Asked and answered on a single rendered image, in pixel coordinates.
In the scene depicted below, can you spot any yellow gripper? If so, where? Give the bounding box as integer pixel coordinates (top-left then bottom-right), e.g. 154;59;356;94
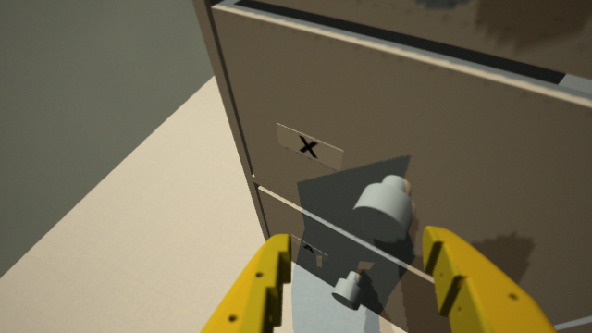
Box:
200;226;558;333

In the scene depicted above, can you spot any dark brown chest of drawers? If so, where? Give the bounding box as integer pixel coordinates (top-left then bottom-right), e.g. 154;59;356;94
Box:
192;0;592;333

